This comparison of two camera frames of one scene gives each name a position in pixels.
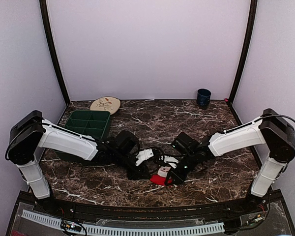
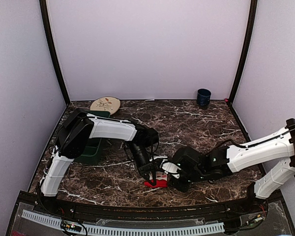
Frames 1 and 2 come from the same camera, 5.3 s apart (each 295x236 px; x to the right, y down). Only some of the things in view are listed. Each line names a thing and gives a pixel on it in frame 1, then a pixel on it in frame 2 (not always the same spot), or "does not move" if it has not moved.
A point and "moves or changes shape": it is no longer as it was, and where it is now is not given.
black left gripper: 135,174 to 147,168
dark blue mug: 203,98 does not move
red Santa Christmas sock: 160,178 moves or changes shape
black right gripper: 178,178 to 182,187
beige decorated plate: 107,103 does not move
